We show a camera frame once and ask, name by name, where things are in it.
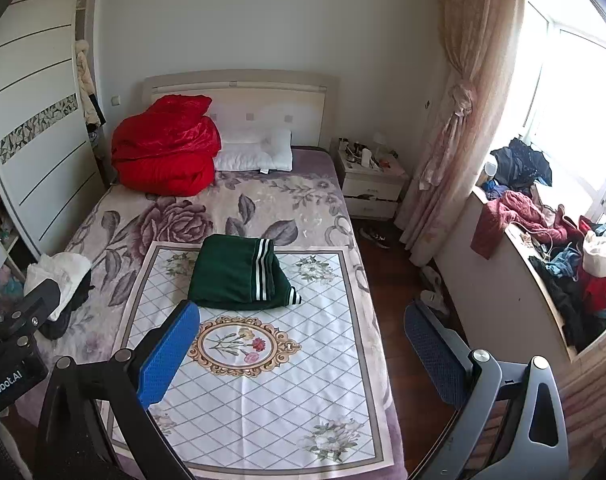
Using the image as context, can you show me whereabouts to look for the white nightstand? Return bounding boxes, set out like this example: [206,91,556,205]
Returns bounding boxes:
[330,136,411,221]

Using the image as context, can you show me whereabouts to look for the white window ledge cabinet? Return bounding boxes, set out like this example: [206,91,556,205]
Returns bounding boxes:
[435,187,606,441]

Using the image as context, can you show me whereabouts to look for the dark shoes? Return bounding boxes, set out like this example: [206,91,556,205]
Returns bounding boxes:
[359,226,391,250]

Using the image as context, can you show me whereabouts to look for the window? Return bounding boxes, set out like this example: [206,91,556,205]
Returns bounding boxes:
[520,0,606,241]

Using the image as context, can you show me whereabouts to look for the black garment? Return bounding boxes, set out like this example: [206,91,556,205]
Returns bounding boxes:
[38,270,96,341]

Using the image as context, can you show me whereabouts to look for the pink curtain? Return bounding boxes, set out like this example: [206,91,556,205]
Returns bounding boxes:
[398,0,526,268]

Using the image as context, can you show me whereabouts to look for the beige wooden bed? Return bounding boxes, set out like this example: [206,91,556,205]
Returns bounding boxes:
[13,69,409,480]

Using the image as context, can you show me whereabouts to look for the red quilt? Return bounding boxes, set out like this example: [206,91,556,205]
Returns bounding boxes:
[111,94,223,197]

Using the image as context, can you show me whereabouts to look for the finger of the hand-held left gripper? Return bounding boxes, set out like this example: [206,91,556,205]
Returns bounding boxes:
[0,277,62,333]

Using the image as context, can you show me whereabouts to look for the white fluffy garment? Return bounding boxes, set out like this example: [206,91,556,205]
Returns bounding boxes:
[24,252,92,322]

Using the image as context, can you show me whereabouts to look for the white wardrobe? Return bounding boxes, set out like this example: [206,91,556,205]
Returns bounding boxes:
[0,0,106,311]

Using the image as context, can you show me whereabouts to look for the cream hanging coat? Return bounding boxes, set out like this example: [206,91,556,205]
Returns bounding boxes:
[73,39,106,128]

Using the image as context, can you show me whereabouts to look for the pile of mixed clothes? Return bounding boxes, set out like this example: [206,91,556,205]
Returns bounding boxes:
[470,137,606,351]

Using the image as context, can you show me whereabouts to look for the white lattice floral mat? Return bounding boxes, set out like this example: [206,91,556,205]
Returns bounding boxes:
[100,241,390,478]

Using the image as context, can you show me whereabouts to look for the green varsity jacket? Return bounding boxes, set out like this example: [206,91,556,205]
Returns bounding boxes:
[188,233,304,312]

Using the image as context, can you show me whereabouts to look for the nightstand toiletries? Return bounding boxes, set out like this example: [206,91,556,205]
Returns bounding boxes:
[338,132,401,168]

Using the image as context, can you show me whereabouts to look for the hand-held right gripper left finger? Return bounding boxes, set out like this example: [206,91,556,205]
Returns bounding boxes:
[33,299,202,480]

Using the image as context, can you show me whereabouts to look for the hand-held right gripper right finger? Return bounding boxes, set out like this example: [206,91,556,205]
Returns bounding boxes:
[403,299,570,480]

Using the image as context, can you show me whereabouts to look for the white pillow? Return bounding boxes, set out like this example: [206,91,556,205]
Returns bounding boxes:
[214,127,294,173]

